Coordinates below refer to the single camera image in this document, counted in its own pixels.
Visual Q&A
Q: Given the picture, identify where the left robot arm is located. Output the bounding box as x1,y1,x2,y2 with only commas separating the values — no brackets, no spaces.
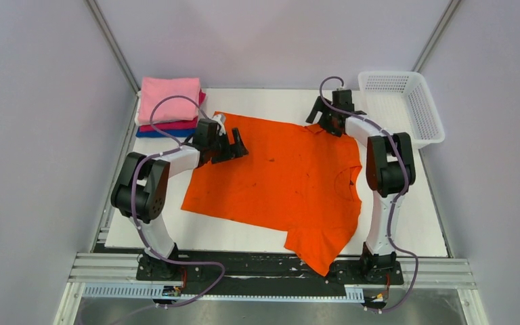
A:
110,114,248,280

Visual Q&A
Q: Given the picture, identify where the white plastic basket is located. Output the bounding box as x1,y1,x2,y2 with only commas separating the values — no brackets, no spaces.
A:
358,71,446,149

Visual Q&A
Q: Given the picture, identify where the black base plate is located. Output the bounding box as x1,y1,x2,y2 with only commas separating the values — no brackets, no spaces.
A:
136,250,404,296

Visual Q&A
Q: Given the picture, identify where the white slotted cable duct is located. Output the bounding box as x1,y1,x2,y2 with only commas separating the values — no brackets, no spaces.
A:
82,284,364,303

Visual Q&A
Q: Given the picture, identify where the magenta folded t-shirt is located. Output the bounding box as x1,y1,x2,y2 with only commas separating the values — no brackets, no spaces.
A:
135,87,206,133

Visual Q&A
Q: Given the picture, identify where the aluminium frame post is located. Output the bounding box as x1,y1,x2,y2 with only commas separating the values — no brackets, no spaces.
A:
85,0,140,94
412,0,462,73

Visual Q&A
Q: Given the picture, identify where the orange t-shirt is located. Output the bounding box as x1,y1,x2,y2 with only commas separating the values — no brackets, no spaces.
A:
181,114,362,276

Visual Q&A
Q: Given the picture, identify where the right aluminium frame post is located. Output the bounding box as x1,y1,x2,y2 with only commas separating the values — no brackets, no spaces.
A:
412,0,462,73

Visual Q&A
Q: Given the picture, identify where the pink folded t-shirt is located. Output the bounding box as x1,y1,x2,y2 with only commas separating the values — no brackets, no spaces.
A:
135,77,201,126

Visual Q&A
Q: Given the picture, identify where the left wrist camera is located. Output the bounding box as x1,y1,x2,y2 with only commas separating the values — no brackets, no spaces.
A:
212,113,227,135

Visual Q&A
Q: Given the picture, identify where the blue folded t-shirt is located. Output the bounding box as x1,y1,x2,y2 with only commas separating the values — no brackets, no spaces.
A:
135,129,196,138

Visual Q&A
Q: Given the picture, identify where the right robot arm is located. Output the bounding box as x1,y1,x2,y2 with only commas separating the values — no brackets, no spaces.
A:
306,89,416,283

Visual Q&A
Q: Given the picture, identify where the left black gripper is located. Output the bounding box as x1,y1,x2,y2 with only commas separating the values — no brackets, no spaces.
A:
207,127,248,164

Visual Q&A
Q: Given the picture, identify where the left aluminium frame post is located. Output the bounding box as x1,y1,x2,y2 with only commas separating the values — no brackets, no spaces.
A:
85,0,140,94

